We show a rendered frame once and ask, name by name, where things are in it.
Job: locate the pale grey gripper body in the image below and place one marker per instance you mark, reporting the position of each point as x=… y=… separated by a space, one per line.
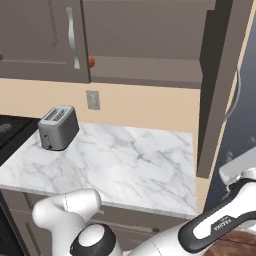
x=237 y=165

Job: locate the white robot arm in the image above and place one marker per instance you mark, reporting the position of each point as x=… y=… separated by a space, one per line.
x=66 y=210

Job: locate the grey open cabinet door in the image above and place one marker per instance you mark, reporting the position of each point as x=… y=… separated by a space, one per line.
x=216 y=83

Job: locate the grey closed cabinet door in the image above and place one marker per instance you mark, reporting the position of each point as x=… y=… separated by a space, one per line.
x=33 y=40

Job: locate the grey base cupboards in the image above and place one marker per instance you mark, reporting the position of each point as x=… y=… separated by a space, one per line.
x=140 y=223

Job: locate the orange round thing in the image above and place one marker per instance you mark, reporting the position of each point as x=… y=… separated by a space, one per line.
x=91 y=61

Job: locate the grey toaster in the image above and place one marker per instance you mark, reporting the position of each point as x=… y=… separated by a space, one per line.
x=58 y=131

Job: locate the black hob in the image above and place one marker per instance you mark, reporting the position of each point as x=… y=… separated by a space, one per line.
x=13 y=133

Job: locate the black oven front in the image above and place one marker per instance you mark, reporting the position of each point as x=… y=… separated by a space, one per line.
x=6 y=233

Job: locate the grey open wall cabinet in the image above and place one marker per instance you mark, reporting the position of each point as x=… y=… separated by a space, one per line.
x=146 y=36

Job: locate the grey wall socket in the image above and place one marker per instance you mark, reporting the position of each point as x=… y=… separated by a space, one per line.
x=93 y=100

